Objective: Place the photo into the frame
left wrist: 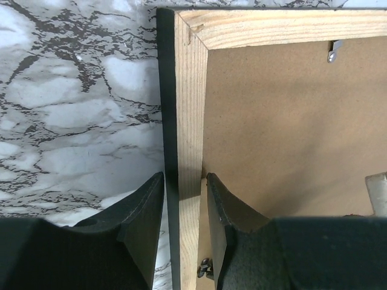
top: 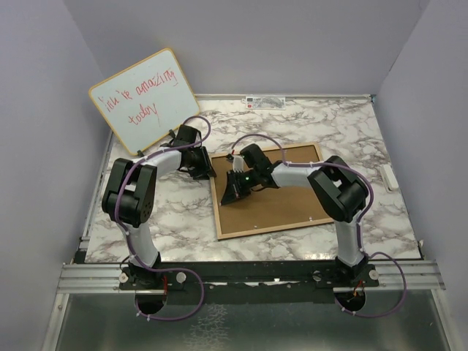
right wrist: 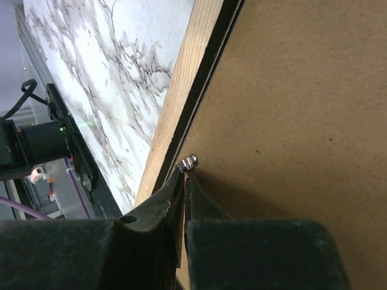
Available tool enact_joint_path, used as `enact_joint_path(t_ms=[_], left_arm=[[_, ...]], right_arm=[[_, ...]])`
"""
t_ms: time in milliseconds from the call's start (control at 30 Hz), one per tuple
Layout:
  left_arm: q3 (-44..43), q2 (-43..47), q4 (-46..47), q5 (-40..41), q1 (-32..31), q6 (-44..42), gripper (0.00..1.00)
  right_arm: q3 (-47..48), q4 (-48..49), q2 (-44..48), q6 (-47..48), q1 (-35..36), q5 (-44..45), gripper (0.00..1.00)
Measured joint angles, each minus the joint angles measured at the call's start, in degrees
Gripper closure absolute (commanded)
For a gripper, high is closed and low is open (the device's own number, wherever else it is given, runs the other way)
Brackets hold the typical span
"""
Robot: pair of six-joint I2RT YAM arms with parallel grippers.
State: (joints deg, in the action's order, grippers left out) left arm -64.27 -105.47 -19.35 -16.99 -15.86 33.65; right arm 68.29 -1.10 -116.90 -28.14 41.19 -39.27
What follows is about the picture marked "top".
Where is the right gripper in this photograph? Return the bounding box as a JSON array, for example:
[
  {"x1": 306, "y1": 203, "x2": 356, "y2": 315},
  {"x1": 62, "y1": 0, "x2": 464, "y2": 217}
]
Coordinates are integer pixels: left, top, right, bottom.
[{"x1": 222, "y1": 169, "x2": 260, "y2": 206}]

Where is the wooden picture frame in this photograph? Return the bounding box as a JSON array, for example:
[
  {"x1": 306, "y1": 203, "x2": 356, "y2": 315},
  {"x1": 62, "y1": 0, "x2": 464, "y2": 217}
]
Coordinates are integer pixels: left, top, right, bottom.
[{"x1": 209, "y1": 141, "x2": 336, "y2": 241}]

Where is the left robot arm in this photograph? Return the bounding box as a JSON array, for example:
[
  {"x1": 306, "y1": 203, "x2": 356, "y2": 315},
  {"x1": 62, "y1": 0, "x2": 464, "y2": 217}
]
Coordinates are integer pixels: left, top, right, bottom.
[{"x1": 102, "y1": 125, "x2": 216, "y2": 289}]

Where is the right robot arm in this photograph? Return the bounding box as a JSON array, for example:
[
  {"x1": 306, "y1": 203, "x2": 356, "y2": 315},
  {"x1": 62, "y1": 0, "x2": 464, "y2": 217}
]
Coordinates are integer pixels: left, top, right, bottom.
[{"x1": 221, "y1": 143, "x2": 371, "y2": 286}]

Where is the whiteboard with red writing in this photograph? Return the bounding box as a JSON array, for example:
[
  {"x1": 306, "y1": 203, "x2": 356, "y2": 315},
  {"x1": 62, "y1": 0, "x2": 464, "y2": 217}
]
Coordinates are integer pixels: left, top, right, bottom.
[{"x1": 88, "y1": 48, "x2": 200, "y2": 155}]

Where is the white remote label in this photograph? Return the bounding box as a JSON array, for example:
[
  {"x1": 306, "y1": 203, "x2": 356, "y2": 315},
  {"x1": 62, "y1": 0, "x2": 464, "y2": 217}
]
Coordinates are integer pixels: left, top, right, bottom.
[{"x1": 244, "y1": 95, "x2": 286, "y2": 110}]

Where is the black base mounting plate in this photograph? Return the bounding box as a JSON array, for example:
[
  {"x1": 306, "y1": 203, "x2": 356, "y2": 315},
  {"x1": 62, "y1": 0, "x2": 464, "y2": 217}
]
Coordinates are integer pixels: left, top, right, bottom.
[{"x1": 119, "y1": 260, "x2": 379, "y2": 305}]

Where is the aluminium rail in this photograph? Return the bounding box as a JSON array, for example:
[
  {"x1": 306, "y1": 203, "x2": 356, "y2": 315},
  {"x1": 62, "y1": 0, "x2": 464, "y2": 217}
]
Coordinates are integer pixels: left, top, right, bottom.
[{"x1": 56, "y1": 260, "x2": 445, "y2": 294}]

